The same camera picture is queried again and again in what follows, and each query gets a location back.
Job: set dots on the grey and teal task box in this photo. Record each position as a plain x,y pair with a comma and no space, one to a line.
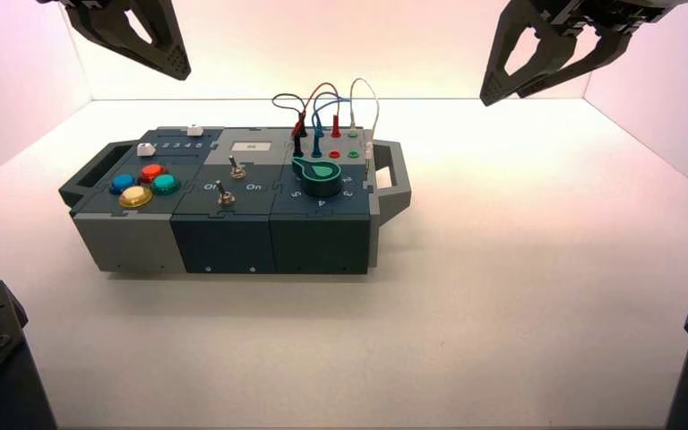
231,237

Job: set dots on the blue push button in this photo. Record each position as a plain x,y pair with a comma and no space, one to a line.
122,183

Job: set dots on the red push button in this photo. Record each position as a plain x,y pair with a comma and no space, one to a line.
152,172

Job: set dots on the small grey display window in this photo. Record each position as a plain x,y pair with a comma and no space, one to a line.
251,146

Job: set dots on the white slider knob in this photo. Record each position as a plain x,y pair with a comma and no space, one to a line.
145,149
194,130

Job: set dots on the metal toggle switch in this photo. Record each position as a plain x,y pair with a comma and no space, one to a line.
236,170
225,196

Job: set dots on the teal push button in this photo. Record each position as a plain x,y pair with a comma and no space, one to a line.
165,184

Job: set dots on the yellow push button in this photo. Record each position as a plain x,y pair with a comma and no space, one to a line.
135,196

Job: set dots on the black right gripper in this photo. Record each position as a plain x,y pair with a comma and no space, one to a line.
605,12

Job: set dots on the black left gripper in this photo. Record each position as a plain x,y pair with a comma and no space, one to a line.
65,2

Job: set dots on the green rotary knob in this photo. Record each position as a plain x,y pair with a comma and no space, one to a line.
322,181

